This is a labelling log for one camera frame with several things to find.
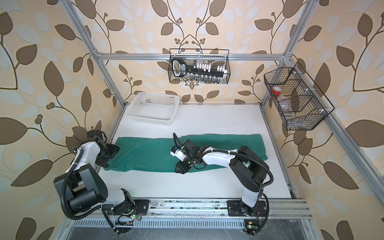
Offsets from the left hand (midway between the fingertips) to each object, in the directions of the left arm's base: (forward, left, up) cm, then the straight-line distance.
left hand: (114, 154), depth 85 cm
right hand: (-6, -37, -5) cm, 38 cm away
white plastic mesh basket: (+44, -11, -8) cm, 46 cm away
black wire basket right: (+16, -99, +27) cm, 104 cm away
